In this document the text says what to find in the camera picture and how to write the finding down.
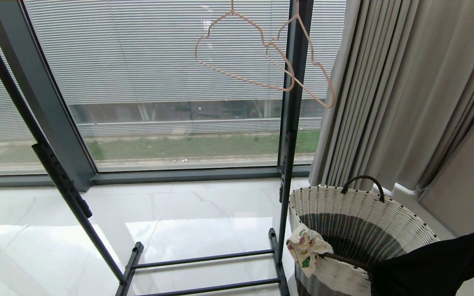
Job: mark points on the white laundry basket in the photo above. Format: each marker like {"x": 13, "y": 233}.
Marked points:
{"x": 364, "y": 205}

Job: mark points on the pink clothes hanger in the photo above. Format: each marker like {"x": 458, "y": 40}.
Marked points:
{"x": 332, "y": 100}
{"x": 291, "y": 85}

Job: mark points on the cream printed garment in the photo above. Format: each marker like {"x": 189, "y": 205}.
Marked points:
{"x": 305, "y": 246}

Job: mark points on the black clothes rack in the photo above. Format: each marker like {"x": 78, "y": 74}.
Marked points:
{"x": 61, "y": 179}

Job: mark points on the black garment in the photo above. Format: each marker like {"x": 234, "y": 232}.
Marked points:
{"x": 426, "y": 267}

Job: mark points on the beige curtain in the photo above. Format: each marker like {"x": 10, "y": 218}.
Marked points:
{"x": 385, "y": 102}

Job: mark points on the window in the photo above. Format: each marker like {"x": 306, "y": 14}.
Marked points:
{"x": 159, "y": 61}

